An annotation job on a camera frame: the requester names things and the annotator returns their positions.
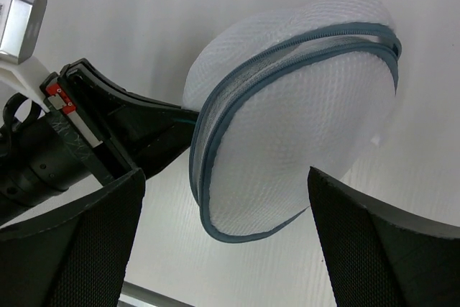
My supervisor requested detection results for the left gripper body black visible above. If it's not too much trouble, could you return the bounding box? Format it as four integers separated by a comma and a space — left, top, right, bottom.
40, 73, 137, 186

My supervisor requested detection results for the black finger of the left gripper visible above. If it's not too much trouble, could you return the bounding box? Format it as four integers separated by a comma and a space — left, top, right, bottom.
103, 119, 196, 179
61, 59, 198, 131

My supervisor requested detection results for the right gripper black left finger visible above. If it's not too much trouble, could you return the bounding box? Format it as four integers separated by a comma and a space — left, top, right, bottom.
1, 169, 146, 306

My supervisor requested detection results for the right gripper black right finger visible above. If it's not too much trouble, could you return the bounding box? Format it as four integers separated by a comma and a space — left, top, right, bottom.
308, 168, 459, 306

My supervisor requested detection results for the white mesh laundry bag blue trim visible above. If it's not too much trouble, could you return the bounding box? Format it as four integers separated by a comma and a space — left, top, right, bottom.
183, 0, 402, 243

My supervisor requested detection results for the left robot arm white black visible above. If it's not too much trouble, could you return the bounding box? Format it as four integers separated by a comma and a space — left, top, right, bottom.
1, 59, 198, 223

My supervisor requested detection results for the aluminium rail front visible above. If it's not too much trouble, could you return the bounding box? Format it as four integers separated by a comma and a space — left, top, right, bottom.
117, 282, 190, 307

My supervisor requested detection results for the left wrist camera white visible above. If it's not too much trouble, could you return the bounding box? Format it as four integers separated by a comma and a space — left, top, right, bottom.
1, 0, 50, 112

